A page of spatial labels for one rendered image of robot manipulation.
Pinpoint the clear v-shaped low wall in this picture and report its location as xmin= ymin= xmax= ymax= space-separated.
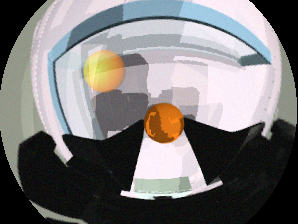
xmin=55 ymin=19 xmax=267 ymax=140

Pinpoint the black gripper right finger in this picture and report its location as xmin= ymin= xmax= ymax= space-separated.
xmin=184 ymin=117 xmax=265 ymax=185

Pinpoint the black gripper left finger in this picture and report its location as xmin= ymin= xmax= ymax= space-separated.
xmin=63 ymin=120 xmax=144 ymax=192

